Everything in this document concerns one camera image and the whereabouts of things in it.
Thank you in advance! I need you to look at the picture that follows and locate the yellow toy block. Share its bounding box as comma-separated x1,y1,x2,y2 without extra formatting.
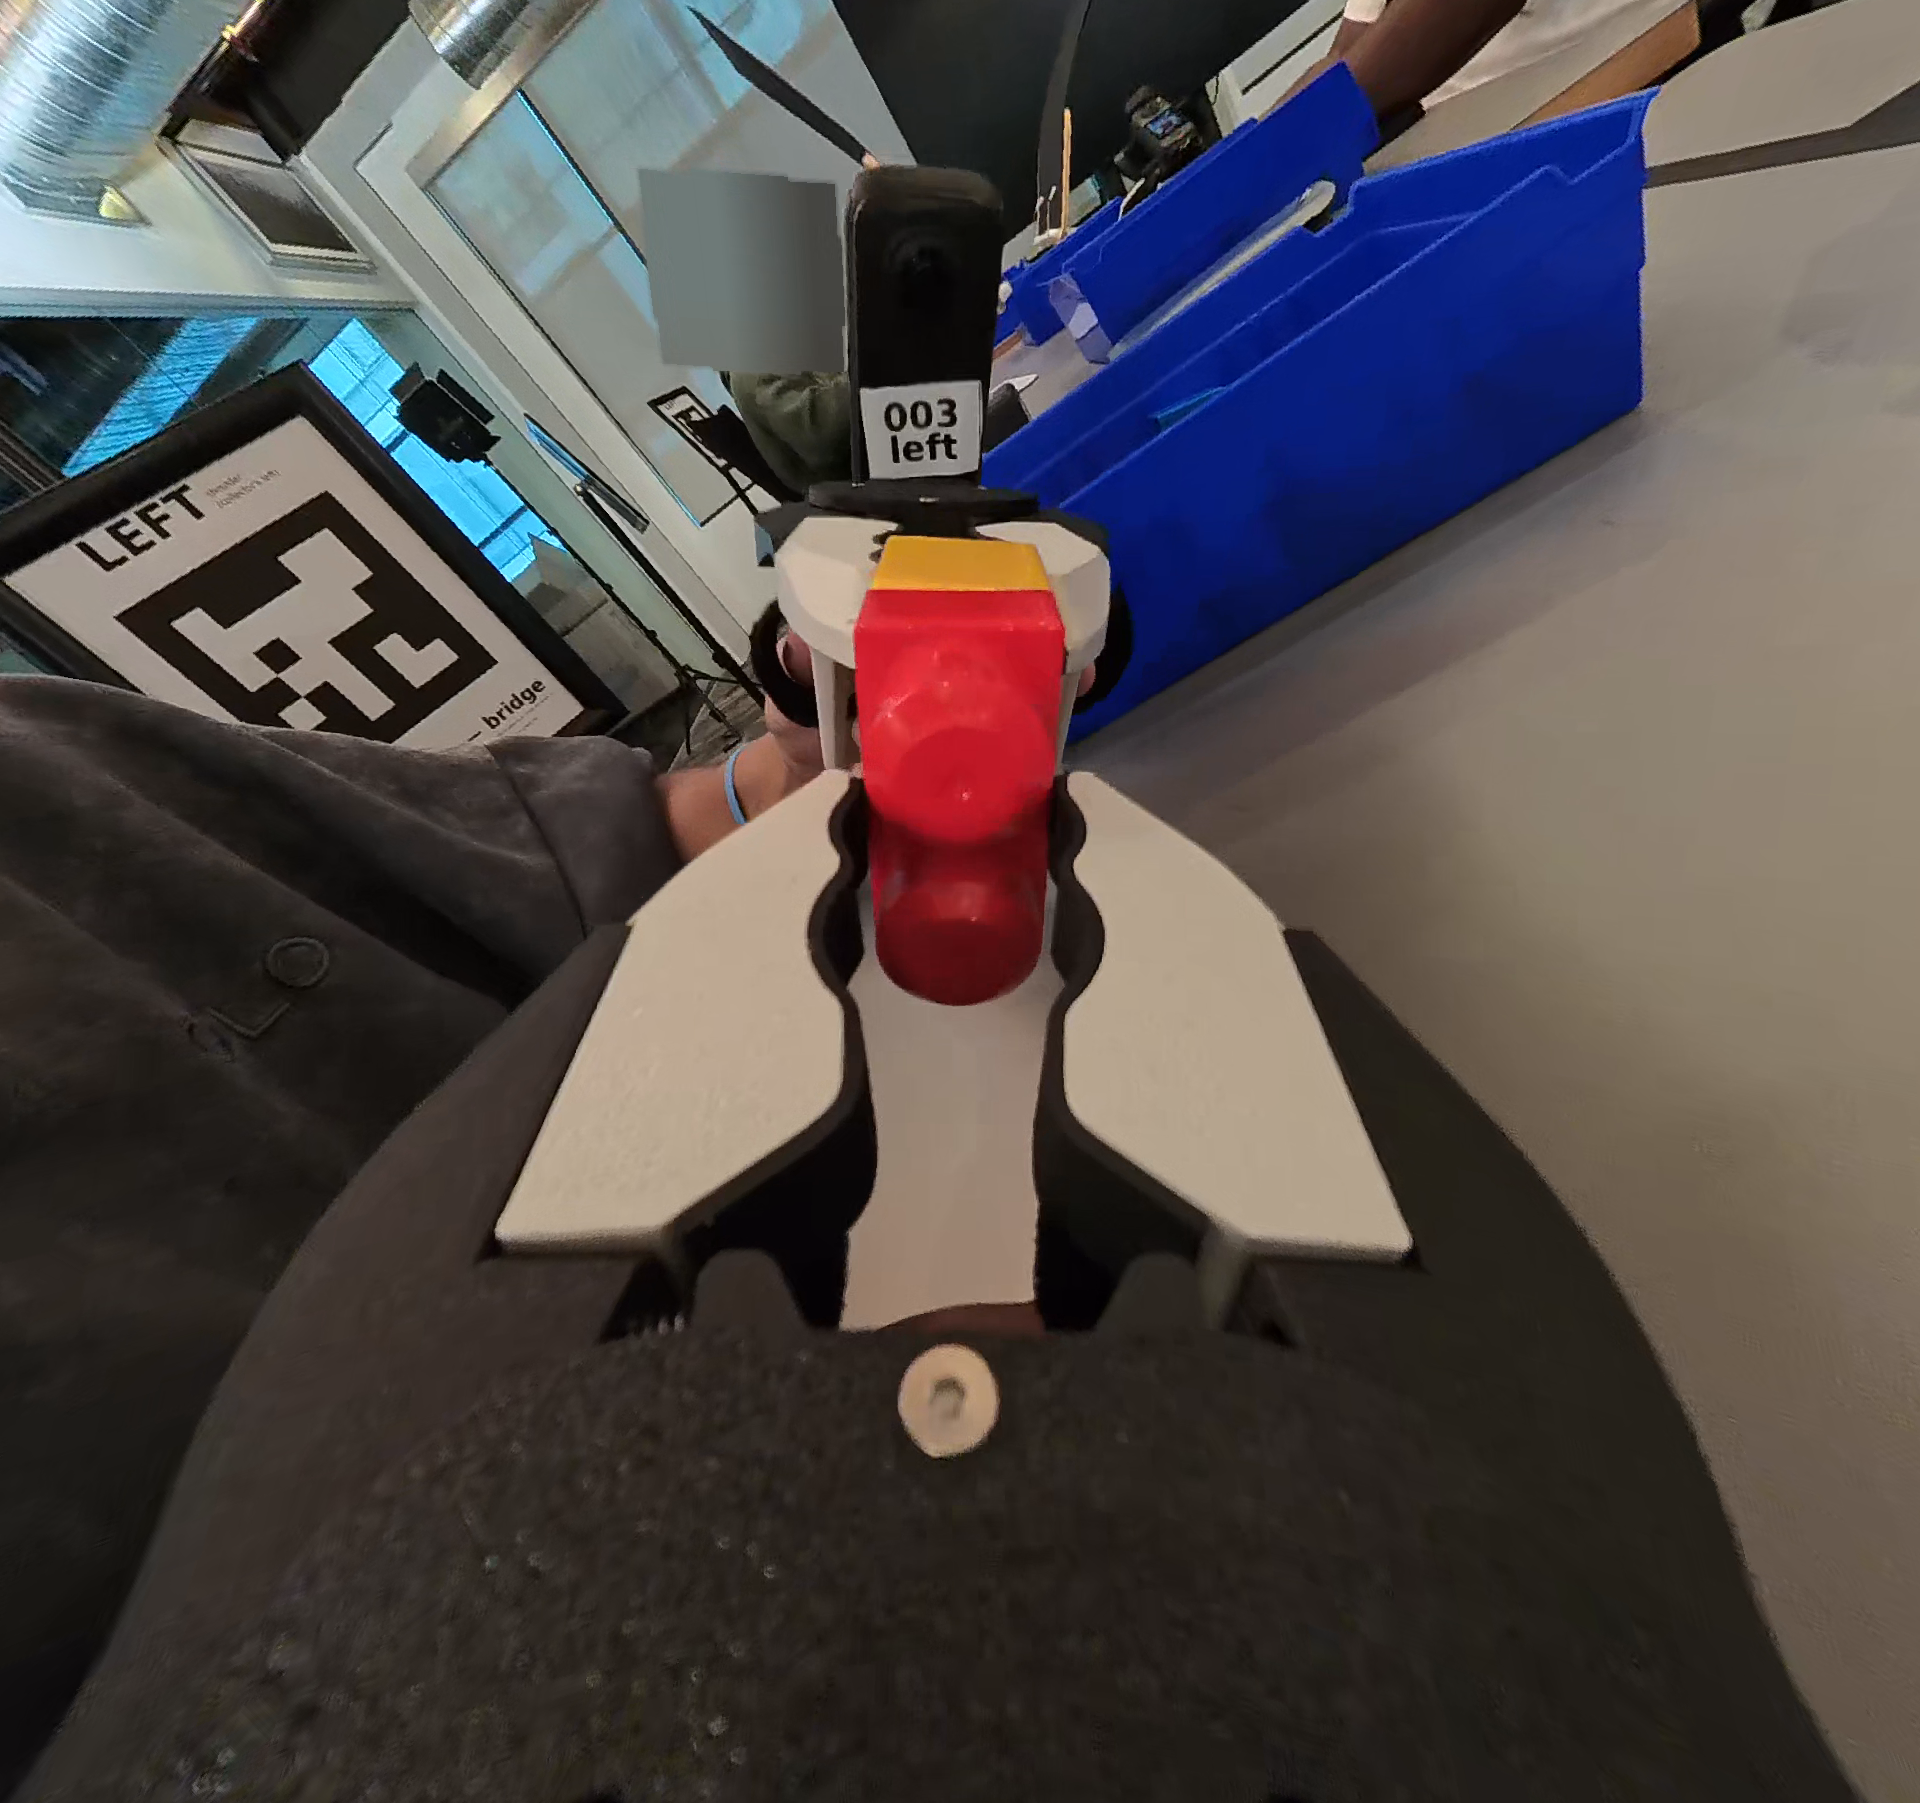
872,538,1052,596

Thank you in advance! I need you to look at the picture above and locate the silver ventilation duct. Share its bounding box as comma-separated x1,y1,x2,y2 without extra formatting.
0,0,497,207

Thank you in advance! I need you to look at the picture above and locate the black white marker board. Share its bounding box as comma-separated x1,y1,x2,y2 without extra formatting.
0,363,624,753

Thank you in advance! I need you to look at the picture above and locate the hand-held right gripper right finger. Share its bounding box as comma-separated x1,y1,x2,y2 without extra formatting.
1033,768,1414,1338

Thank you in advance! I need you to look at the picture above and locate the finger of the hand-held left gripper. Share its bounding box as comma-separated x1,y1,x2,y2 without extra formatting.
773,525,889,673
1033,522,1117,777

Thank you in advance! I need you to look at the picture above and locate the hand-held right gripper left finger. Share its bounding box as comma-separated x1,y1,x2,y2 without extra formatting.
495,768,881,1338

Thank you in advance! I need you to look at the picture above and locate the wooden side table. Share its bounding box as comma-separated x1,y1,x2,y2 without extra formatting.
1432,1,1704,109

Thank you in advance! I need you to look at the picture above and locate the grey desk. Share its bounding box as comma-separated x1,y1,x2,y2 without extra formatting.
840,0,1920,1803

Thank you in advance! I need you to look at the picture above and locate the person's left hand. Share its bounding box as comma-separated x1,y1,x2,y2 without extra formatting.
746,637,828,804

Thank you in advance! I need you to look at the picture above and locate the blue plastic storage bin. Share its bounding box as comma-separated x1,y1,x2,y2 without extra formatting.
1058,63,1381,334
974,90,1658,747
998,235,1119,334

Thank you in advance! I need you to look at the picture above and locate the red toy block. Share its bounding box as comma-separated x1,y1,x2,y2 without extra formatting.
851,587,1069,1007

